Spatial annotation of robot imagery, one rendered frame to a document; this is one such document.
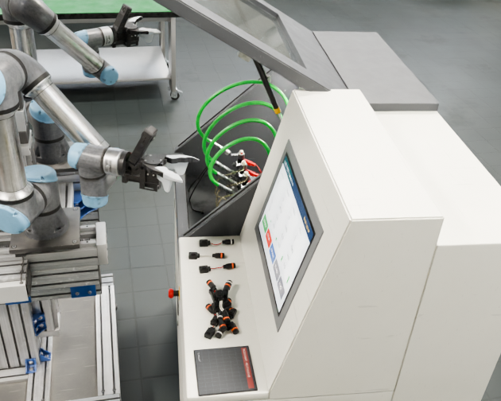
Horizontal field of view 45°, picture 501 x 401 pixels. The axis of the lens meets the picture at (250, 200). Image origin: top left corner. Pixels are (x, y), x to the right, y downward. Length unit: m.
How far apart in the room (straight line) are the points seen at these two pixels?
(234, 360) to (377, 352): 0.40
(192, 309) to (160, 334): 1.29
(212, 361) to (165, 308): 1.58
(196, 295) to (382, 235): 0.76
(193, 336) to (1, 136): 0.79
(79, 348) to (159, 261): 0.93
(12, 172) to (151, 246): 1.95
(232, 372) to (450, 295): 0.62
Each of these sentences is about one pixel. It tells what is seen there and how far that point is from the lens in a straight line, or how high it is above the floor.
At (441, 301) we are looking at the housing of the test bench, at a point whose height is 1.29.
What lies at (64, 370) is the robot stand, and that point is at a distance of 2.83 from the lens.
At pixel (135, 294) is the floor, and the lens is 3.42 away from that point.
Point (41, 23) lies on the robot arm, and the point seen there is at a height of 1.59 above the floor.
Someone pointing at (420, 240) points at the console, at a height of 1.49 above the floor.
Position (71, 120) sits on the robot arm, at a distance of 1.87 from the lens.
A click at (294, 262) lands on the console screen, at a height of 1.29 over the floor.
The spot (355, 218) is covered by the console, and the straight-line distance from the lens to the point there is 1.37.
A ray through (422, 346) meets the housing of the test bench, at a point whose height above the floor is 1.13.
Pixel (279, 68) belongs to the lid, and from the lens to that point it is 1.89.
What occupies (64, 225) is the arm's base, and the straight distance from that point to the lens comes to 2.15.
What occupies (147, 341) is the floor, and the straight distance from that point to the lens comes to 3.18.
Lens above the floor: 2.32
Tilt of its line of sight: 34 degrees down
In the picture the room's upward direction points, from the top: 4 degrees clockwise
